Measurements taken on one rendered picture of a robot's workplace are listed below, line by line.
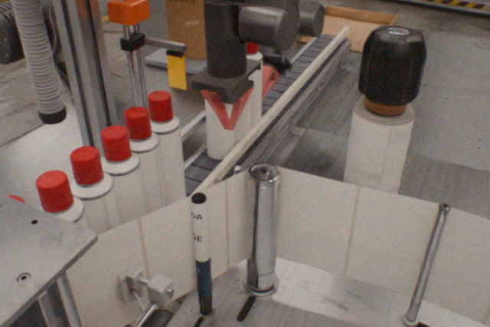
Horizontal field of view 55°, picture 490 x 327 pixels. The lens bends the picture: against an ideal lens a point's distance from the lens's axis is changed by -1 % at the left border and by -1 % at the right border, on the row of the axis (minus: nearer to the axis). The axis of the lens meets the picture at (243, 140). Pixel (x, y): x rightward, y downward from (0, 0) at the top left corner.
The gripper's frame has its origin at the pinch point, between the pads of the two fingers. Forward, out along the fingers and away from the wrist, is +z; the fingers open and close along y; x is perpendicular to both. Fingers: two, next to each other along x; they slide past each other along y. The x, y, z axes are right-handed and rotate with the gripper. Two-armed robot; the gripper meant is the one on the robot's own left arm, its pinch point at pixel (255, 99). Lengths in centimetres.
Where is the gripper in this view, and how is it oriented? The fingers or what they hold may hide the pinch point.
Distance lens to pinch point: 97.9
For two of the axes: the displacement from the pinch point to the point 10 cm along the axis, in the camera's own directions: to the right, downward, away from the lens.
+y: 9.1, 2.0, -3.6
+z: -2.4, 9.7, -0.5
